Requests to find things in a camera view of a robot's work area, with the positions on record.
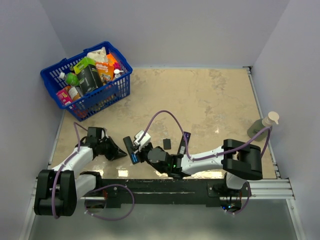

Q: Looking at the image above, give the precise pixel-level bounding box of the black battery cover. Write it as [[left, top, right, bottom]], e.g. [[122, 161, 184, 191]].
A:
[[163, 138, 172, 150]]

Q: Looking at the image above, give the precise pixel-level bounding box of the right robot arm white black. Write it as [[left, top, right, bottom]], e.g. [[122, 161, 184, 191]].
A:
[[130, 139, 263, 197]]

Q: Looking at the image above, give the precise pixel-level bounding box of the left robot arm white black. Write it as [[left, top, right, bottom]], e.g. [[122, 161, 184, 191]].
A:
[[33, 127, 127, 219]]

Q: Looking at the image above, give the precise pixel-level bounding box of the orange pill bottle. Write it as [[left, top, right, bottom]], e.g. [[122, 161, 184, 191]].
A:
[[68, 86, 82, 102]]

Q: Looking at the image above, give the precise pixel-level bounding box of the pink box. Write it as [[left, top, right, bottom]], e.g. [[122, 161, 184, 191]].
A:
[[56, 89, 72, 106]]

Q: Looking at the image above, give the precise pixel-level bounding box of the blue plastic shopping basket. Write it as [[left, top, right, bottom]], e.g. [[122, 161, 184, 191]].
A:
[[40, 41, 133, 121]]

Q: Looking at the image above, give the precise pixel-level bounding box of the green black razor box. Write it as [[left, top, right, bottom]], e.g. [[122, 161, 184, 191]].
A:
[[74, 57, 103, 95]]

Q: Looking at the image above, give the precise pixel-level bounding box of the white pump bottle in basket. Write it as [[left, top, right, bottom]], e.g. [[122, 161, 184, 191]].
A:
[[113, 69, 124, 79]]

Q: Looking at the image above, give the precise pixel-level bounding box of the orange Gillette razor pack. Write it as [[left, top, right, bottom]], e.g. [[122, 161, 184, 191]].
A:
[[95, 62, 115, 85]]

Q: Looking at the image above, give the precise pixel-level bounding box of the green bottle white cap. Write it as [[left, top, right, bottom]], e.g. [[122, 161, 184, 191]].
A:
[[59, 72, 79, 86]]

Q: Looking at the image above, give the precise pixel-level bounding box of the crumpled beige paper bag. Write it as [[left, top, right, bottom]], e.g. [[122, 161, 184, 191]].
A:
[[86, 47, 109, 63]]

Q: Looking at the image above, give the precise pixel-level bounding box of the green liquid soap pump bottle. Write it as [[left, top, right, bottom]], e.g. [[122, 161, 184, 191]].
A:
[[247, 111, 280, 138]]

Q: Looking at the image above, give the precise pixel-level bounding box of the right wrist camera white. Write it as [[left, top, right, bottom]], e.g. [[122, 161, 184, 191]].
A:
[[133, 130, 151, 151]]

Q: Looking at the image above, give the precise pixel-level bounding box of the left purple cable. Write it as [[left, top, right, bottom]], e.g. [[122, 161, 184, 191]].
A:
[[51, 121, 90, 220]]

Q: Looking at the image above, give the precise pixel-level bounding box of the purple cable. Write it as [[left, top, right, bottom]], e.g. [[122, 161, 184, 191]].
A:
[[139, 110, 272, 161], [51, 121, 90, 220]]

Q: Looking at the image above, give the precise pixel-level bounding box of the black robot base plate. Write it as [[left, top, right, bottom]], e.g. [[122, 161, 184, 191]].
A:
[[84, 172, 253, 208]]

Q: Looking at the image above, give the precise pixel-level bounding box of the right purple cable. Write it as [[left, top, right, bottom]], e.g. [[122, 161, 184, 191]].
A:
[[139, 110, 272, 161]]

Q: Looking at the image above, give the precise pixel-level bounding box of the aluminium frame rail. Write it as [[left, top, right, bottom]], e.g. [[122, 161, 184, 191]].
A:
[[31, 177, 296, 200]]

